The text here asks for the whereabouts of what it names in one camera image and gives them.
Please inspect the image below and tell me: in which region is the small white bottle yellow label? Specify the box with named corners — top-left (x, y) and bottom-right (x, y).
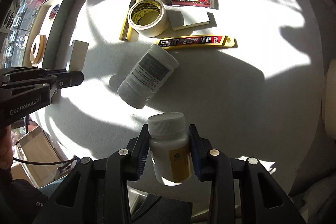
top-left (147, 112), bottom-right (192, 186)

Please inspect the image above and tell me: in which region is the yellow utility knife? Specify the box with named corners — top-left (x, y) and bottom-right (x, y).
top-left (119, 0), bottom-right (146, 42)

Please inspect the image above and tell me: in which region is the large white bottle grey label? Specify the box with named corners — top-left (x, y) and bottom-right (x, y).
top-left (117, 44), bottom-right (179, 109)

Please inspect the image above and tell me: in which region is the beige masking tape roll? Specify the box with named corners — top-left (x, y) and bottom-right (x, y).
top-left (127, 0), bottom-right (169, 38)

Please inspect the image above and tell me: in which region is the white sticky note pad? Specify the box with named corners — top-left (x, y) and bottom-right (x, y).
top-left (167, 10), bottom-right (210, 31)

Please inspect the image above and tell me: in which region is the yellow blade refill case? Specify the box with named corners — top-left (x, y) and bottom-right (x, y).
top-left (156, 35), bottom-right (237, 50)

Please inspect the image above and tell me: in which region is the grey shallow storage tray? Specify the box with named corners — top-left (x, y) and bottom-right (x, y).
top-left (23, 0), bottom-right (76, 68)

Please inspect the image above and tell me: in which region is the tape roll with blue-red core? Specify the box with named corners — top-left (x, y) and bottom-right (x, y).
top-left (49, 4), bottom-right (60, 20)

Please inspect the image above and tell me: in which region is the red patterned lighter with cap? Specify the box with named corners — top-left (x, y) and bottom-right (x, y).
top-left (169, 0), bottom-right (217, 8)

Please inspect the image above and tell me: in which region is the black cable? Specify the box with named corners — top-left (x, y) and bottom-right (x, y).
top-left (11, 139), bottom-right (79, 166)

